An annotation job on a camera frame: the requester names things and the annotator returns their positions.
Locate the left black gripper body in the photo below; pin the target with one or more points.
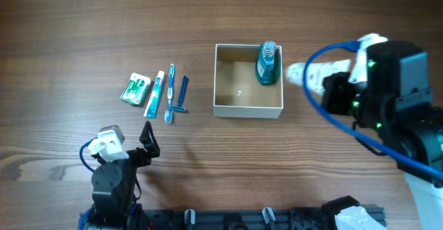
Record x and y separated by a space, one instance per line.
139 156

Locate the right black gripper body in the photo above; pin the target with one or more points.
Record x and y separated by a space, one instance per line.
336 93

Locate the teal toothpaste tube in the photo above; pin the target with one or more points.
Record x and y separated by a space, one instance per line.
153 102

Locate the white lotion tube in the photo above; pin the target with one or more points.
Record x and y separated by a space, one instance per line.
315 73

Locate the green soap box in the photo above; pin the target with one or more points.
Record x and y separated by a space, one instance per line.
136 89

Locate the teal mouthwash bottle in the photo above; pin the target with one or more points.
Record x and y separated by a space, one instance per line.
265 67

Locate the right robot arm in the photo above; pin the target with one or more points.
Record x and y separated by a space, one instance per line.
397 102

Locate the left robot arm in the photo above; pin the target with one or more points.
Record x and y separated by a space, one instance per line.
114 179

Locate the blue white toothbrush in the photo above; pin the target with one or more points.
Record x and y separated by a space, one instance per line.
170 94

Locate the blue disposable razor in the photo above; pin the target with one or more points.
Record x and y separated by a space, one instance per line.
179 107

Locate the white square cardboard box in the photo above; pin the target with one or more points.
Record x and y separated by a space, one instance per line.
237 92

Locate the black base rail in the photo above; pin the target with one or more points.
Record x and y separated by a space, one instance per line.
303 218

